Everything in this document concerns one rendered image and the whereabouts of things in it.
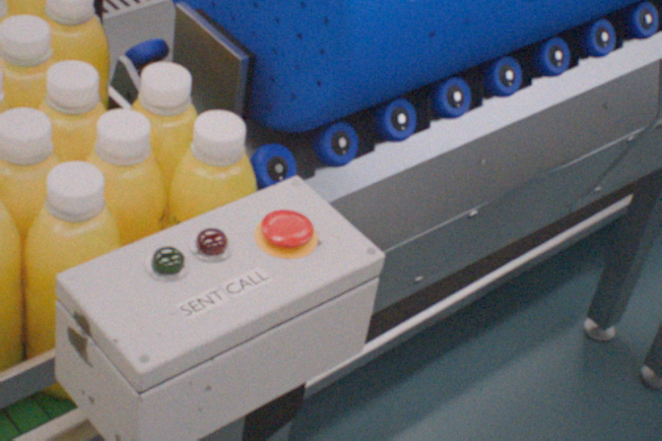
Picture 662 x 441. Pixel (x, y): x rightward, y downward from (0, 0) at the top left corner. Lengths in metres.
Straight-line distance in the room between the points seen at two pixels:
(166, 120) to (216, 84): 0.16
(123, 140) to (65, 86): 0.08
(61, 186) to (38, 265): 0.06
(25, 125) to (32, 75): 0.11
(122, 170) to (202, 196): 0.06
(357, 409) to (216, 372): 1.42
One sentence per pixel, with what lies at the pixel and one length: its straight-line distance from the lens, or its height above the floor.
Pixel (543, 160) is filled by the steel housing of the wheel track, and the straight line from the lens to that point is 1.43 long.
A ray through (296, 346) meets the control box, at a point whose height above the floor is 1.05.
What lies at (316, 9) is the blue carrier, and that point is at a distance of 1.08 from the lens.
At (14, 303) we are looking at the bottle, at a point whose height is 0.99.
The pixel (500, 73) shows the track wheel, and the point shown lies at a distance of 1.32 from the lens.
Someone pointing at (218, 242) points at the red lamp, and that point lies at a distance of 0.85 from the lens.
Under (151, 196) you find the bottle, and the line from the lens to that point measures 0.98.
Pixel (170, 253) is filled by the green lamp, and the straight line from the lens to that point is 0.84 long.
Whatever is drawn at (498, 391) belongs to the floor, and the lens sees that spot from 2.33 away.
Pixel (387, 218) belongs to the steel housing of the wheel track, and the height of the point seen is 0.86.
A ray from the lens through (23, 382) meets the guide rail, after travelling 0.95.
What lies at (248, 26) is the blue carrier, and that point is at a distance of 1.17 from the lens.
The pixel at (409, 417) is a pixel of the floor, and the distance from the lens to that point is 2.25.
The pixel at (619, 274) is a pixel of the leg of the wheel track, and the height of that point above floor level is 0.17.
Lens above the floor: 1.69
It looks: 39 degrees down
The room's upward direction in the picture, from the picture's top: 10 degrees clockwise
